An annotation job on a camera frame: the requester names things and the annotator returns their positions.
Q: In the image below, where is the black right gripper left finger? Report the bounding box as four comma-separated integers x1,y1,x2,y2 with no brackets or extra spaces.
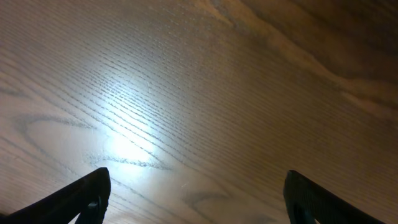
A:
1,167,111,224

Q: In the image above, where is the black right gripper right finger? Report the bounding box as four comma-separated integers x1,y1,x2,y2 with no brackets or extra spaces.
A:
283,170,382,224

